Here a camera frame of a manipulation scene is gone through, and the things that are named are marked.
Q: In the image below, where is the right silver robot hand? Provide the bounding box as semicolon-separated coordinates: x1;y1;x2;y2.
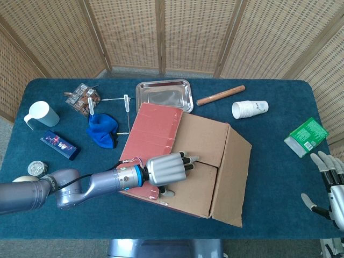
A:
300;150;344;232

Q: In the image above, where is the blue microfibre cloth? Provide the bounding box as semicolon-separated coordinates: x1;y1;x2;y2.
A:
85;113;119;149

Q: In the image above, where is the wooden rolling pin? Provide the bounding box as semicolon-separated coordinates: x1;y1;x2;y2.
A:
196;84;246;107

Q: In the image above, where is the stack of white paper cups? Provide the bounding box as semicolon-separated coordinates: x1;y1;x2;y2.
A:
231;100;269;120

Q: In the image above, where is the grey robot torso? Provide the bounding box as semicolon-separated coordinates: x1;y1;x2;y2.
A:
107;238;224;258

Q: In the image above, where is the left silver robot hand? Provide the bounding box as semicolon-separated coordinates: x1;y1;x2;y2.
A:
145;150;201;198

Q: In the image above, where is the silver round tin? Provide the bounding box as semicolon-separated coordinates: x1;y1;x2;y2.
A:
27;160;49;178

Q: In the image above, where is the cream round roll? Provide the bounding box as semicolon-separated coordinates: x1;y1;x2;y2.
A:
12;175;40;183

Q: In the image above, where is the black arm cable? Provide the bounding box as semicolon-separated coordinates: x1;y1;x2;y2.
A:
56;158;130;190

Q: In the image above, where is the blue carpet table cover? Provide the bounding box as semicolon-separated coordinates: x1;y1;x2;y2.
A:
0;77;336;240

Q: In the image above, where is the green printed carton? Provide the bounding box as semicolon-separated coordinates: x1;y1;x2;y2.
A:
283;117;330;159

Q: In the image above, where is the red cardboard shipping box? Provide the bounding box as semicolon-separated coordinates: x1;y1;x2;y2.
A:
119;102;253;228

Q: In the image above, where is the pale mug with handle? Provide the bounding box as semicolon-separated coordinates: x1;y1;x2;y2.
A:
23;101;60;131

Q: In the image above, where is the clear bag of brown snacks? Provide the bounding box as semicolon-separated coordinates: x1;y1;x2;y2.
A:
64;82;102;117

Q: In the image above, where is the dark blue printed box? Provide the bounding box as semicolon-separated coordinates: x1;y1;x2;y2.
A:
39;130;81;161

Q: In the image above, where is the stainless steel tray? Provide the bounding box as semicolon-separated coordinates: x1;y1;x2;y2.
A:
135;79;195;113

